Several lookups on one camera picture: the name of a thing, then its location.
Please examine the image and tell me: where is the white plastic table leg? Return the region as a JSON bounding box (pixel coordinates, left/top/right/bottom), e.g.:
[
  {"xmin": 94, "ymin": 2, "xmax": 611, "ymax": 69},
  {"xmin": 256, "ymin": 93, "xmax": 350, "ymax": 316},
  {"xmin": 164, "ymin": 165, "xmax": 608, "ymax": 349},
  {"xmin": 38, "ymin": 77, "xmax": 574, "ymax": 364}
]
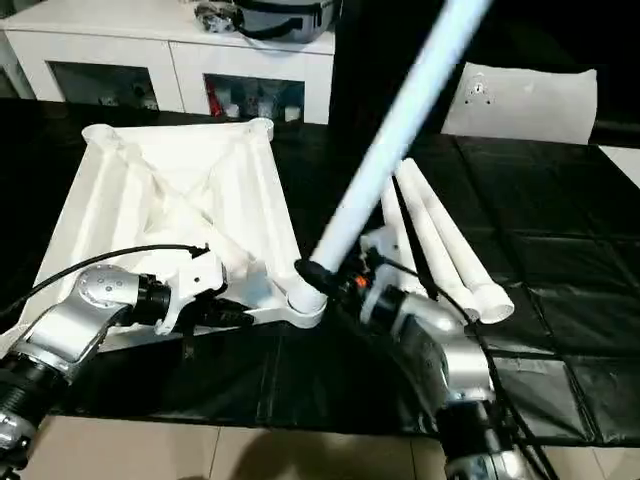
[
  {"xmin": 285, "ymin": 0, "xmax": 496, "ymax": 323},
  {"xmin": 405, "ymin": 158, "xmax": 517, "ymax": 324},
  {"xmin": 393, "ymin": 158, "xmax": 476, "ymax": 311},
  {"xmin": 378, "ymin": 180, "xmax": 421, "ymax": 293}
]

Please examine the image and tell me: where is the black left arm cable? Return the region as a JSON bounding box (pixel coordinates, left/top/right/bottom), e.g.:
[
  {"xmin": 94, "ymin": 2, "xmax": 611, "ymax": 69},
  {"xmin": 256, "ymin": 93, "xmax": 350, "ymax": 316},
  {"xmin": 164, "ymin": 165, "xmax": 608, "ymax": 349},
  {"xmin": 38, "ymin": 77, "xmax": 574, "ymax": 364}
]
[{"xmin": 0, "ymin": 244, "xmax": 209, "ymax": 326}]

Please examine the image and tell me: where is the flat white board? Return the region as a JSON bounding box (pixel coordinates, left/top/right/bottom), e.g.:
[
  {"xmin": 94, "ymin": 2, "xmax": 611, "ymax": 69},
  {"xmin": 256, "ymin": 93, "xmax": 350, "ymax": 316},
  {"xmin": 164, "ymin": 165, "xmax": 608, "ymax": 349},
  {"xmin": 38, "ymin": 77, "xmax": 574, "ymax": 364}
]
[{"xmin": 600, "ymin": 145, "xmax": 640, "ymax": 189}]

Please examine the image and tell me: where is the white cabinet with glass doors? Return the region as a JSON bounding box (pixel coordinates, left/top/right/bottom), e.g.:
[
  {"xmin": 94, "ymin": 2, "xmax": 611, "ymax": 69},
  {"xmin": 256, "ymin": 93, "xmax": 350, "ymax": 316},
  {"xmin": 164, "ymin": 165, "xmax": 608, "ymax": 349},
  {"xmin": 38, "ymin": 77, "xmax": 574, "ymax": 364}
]
[{"xmin": 0, "ymin": 0, "xmax": 336, "ymax": 126}]

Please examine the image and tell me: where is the white plastic table top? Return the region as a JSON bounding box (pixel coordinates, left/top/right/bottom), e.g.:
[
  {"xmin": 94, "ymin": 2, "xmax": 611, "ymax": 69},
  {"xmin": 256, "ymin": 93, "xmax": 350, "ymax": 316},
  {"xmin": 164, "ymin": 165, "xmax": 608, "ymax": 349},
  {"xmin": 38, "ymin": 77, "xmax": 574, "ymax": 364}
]
[{"xmin": 33, "ymin": 118, "xmax": 331, "ymax": 353}]

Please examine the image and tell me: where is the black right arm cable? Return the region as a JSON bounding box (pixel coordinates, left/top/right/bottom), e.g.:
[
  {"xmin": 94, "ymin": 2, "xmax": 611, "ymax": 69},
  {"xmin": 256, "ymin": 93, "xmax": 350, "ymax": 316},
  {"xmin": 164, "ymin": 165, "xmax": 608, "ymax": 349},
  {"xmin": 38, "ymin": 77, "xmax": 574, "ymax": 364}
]
[{"xmin": 362, "ymin": 250, "xmax": 556, "ymax": 480}]

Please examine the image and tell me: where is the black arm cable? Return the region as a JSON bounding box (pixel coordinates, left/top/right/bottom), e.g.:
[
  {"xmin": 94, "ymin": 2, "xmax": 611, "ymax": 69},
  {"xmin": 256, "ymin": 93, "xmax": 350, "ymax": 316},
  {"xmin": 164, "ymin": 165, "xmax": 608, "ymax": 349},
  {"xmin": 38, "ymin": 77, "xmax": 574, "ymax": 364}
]
[
  {"xmin": 362, "ymin": 250, "xmax": 556, "ymax": 480},
  {"xmin": 0, "ymin": 244, "xmax": 209, "ymax": 326}
]

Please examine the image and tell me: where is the dark round pot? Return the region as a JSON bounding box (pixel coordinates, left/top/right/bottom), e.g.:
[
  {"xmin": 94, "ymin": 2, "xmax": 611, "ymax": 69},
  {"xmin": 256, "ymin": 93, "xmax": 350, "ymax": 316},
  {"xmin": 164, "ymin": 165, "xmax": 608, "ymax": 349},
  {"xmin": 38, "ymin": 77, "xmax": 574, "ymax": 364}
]
[{"xmin": 235, "ymin": 0, "xmax": 336, "ymax": 41}]

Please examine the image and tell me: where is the small metal clutter pile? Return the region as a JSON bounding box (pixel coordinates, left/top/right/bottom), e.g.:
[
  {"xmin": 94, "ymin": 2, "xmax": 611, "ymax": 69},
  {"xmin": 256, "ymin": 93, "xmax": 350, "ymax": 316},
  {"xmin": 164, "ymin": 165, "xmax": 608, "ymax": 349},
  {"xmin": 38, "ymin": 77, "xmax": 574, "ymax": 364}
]
[{"xmin": 195, "ymin": 0, "xmax": 241, "ymax": 31}]

